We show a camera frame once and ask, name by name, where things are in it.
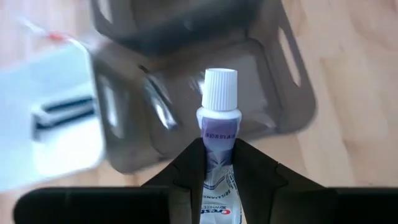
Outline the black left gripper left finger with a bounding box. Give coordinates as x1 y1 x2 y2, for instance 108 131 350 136
14 138 208 224

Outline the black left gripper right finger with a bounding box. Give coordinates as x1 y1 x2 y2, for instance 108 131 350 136
233 138 398 224

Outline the nail clipper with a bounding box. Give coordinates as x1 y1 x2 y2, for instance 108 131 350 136
141 73 182 131

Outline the red toothbrush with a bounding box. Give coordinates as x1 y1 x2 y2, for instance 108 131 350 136
18 17 83 47

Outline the white plastic bin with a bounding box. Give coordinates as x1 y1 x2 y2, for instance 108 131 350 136
0 40 106 192

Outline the grey translucent plastic bin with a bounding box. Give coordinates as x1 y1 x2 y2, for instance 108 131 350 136
89 34 318 175
89 0 265 58

